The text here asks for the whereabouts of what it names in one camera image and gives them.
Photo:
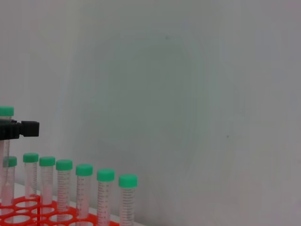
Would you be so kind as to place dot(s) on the orange plastic test tube rack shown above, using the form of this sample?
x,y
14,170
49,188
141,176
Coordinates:
x,y
28,209

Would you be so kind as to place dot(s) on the green-capped clear test tube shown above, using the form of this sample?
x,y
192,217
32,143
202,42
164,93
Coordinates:
x,y
128,180
84,170
30,157
47,161
105,175
10,161
64,164
5,111

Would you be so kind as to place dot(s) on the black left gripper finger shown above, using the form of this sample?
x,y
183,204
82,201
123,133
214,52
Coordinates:
x,y
28,129

